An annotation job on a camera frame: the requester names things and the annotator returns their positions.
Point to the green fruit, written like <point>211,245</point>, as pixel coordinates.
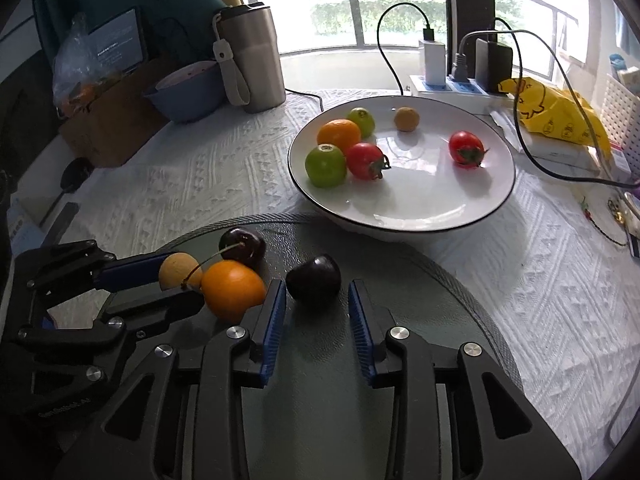
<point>325,165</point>
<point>362,119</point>

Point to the dark cherry with stem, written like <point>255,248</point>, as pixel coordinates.
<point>245,247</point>

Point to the blue bowl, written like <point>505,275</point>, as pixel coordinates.
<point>185,100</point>

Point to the white plate with dark rim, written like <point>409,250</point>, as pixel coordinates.
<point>425,195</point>

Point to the grey round mat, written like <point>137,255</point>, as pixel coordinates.
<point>400,290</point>

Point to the dark door frame post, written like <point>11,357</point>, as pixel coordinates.
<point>467,0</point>

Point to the clear bag of oranges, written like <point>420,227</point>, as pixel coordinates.
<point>75,75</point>

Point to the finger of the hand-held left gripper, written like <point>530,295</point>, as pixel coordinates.
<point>150,307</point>
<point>130,271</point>

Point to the white power strip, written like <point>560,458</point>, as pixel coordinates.
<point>450,89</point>

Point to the yellow plastic bag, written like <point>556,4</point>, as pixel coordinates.
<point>555,110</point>

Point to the pink bowl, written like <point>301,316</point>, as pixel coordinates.
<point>190,72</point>

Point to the large orange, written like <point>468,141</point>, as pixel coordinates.
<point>340,135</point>

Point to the white woven basket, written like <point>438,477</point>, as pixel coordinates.
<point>625,110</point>

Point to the balcony railing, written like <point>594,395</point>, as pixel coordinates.
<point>354,10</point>

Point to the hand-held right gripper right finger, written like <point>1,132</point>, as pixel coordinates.
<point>360,332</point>

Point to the white charger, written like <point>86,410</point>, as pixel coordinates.
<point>431,60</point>

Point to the tan longan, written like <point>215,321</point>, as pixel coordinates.
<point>406,119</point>
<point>177,270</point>

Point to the white flat box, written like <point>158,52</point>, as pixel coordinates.
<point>550,152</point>

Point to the white quilted tablecloth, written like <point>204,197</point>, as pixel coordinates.
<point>200,185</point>

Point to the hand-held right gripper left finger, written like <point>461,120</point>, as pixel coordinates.
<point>272,332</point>

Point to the black charger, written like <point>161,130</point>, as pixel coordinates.
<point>492,65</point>

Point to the red tomato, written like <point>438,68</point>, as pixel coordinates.
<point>364,160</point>
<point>465,146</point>

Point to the small orange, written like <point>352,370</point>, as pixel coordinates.
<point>232,290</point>

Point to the blue printed carton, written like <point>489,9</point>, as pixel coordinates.
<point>22,225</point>

